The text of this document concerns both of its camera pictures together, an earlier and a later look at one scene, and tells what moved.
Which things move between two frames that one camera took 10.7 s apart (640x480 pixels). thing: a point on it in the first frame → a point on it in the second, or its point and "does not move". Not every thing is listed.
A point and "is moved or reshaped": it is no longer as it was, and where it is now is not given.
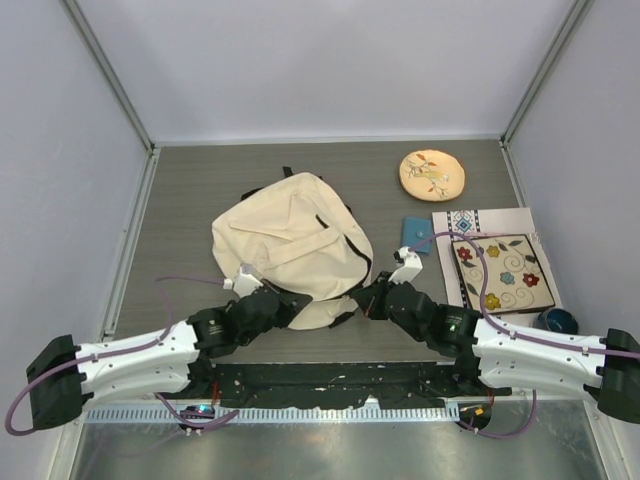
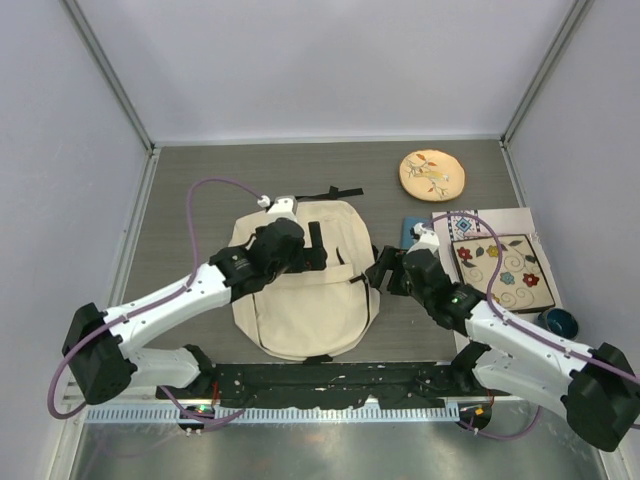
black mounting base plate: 402,384 does not move
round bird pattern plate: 432,175 does not move
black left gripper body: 281,317 → 293,265
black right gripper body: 377,308 → 417,293
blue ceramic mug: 556,319 does not move
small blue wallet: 414,231 does not move
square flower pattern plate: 516,281 does not move
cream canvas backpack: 300,236 is moved or reshaped
